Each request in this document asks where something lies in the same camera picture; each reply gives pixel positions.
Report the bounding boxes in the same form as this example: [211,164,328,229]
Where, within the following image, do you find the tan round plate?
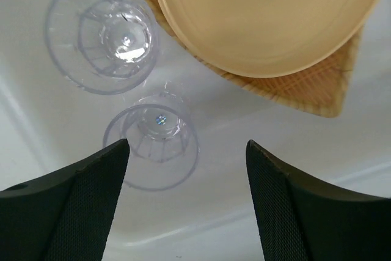
[158,0,378,78]

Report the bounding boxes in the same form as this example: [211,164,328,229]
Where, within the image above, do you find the woven bamboo triangular basket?
[146,0,363,117]

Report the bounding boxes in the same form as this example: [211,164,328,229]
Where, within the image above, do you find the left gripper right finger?
[246,141,390,260]

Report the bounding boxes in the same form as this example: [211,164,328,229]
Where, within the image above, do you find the clear plastic bin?
[1,0,390,260]

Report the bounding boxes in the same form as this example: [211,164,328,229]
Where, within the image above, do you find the clear glass cup front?
[103,90,200,192]

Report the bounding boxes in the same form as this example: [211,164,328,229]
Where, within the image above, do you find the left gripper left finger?
[1,139,130,260]

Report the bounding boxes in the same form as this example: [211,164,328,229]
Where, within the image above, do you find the clear glass cup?
[44,0,160,95]
[103,90,200,192]

